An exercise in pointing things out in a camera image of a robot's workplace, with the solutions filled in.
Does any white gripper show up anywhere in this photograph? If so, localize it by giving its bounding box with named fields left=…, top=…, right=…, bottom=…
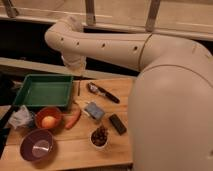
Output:
left=61, top=53, right=86, bottom=76

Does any silver fork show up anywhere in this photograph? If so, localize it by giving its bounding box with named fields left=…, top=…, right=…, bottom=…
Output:
left=77, top=76, right=82, bottom=96

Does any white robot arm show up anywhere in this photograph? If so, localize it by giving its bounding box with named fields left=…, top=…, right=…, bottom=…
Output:
left=45, top=16, right=213, bottom=171

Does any green plastic tray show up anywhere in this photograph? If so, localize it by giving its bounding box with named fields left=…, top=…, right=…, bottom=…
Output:
left=13, top=74, right=73, bottom=109

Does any blue sponge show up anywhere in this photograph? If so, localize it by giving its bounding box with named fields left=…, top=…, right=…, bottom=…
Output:
left=84, top=102, right=105, bottom=120

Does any orange carrot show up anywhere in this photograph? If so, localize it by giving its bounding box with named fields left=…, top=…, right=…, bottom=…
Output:
left=65, top=110, right=81, bottom=129

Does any orange bowl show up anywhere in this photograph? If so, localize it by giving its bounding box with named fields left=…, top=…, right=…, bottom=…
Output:
left=35, top=107, right=62, bottom=129

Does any yellow orange fruit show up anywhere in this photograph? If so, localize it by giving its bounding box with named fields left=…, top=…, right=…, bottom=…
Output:
left=41, top=116, right=56, bottom=129

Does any wooden table board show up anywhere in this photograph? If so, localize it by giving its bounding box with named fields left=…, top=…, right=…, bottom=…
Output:
left=0, top=78, right=133, bottom=171

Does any crumpled plastic bag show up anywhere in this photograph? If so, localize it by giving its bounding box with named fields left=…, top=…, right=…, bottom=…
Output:
left=9, top=105, right=34, bottom=129

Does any black rectangular block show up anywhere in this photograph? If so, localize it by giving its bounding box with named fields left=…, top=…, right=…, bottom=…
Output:
left=109, top=114, right=127, bottom=135

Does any white cup with snacks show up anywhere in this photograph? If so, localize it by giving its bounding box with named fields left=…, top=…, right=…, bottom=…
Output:
left=90, top=125, right=108, bottom=149

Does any purple bowl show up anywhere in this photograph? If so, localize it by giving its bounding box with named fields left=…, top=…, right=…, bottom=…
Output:
left=20, top=129, right=55, bottom=162

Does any black handled spoon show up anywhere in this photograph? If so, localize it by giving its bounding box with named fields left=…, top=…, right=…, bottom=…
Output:
left=87, top=82, right=120, bottom=104

